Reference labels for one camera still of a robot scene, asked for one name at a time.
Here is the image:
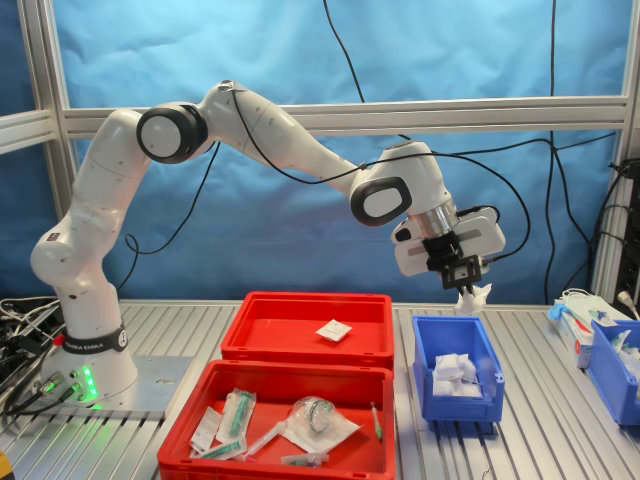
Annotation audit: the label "white power plug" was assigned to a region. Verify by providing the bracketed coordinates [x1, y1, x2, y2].
[617, 289, 640, 321]

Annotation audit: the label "pink tipped syringe package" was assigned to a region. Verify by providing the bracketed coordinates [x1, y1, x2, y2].
[243, 418, 287, 460]

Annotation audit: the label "red plastic crate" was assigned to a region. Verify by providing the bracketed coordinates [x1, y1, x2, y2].
[157, 358, 398, 480]
[220, 291, 394, 371]

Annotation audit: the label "black cable with metal connector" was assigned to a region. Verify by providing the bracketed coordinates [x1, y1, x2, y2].
[0, 372, 69, 426]

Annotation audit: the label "small green cannula packet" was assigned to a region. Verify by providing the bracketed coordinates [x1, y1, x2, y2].
[279, 451, 332, 470]

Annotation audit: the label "blue fabric backdrop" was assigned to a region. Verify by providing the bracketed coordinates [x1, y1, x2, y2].
[0, 0, 640, 306]

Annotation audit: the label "slim green syringe package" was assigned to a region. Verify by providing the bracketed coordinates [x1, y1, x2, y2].
[191, 433, 250, 462]

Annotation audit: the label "black equipment rack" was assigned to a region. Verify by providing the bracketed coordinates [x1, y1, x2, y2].
[612, 157, 640, 311]

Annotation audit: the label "coiled tubing clear package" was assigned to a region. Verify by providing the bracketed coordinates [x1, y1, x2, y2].
[278, 394, 365, 450]

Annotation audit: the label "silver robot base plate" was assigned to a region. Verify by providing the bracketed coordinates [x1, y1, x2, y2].
[47, 354, 195, 422]

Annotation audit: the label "pile of clear medical packets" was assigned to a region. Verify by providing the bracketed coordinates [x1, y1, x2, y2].
[607, 327, 640, 379]

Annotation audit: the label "flat printed bandage packet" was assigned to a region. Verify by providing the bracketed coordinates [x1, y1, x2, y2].
[314, 319, 351, 344]

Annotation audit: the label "white printed paper packet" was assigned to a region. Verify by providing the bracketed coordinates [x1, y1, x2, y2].
[188, 405, 225, 450]

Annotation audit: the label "cardboard face mask box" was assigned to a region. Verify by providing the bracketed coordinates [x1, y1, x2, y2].
[553, 309, 597, 370]

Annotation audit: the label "light blue face masks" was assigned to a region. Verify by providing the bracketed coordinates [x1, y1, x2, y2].
[547, 288, 619, 326]

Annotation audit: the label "aluminium profile frame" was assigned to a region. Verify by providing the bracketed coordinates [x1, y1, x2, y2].
[0, 0, 640, 306]

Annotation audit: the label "grey wrist camera black mount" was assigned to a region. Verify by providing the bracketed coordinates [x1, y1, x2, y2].
[423, 233, 489, 291]

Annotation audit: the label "white bandage roll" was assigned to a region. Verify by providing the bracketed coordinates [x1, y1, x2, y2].
[453, 282, 494, 317]
[433, 378, 484, 400]
[434, 352, 479, 384]

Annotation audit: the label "blue plastic storage bin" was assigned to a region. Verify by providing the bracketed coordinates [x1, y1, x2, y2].
[411, 314, 506, 422]
[585, 318, 640, 427]

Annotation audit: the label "large green syringe package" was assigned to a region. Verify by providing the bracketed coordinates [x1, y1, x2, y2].
[215, 389, 258, 445]

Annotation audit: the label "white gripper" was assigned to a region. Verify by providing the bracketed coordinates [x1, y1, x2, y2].
[392, 207, 506, 300]

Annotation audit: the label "black hanging cable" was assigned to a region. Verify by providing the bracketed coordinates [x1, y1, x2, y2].
[543, 0, 559, 304]
[322, 0, 619, 156]

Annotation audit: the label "thin green tipped needle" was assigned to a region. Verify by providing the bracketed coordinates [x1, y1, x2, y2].
[368, 401, 385, 442]

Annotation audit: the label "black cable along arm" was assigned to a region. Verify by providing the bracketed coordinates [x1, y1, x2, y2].
[117, 84, 531, 296]

